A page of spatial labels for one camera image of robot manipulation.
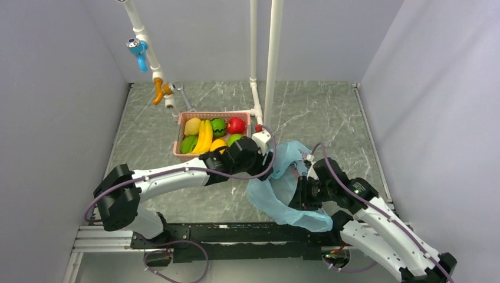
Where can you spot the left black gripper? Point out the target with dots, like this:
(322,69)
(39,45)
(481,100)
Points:
(260,168)

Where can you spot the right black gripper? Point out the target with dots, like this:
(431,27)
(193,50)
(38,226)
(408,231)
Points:
(301,200)

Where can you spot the light blue plastic bag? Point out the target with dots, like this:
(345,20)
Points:
(274,194)

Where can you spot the red fake apple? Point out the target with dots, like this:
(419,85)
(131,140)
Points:
(236,125)

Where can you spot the yellow fake lemon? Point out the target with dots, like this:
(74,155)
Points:
(218,146)

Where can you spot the green fake watermelon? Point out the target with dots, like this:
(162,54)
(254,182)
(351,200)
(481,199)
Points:
(218,127)

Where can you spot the yellow fake banana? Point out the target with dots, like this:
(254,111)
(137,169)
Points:
(204,138)

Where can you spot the small green fake fruit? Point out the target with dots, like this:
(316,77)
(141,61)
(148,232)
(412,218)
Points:
(188,144)

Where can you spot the yellow fake pear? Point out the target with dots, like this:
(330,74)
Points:
(192,126)

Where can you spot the green fake lime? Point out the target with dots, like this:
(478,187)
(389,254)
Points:
(232,138)

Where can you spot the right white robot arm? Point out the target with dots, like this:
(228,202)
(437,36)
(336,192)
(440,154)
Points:
(366,222)

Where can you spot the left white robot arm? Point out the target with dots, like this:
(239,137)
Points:
(120,194)

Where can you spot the pink plastic basket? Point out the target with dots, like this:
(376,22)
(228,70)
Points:
(206,115)

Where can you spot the silver wrench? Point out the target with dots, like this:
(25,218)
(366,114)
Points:
(181,90)

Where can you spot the orange plastic faucet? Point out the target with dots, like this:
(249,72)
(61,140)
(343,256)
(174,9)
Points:
(161,90)

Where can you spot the blue plastic faucet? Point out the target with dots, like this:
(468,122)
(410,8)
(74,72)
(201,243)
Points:
(138,48)

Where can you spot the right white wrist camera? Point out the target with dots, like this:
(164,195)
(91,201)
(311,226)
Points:
(309,162)

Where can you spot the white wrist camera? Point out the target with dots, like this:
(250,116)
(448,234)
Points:
(309,162)
(262,138)

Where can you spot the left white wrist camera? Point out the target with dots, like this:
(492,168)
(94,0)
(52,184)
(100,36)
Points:
(262,138)

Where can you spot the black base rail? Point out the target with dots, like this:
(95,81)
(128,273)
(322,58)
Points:
(240,240)

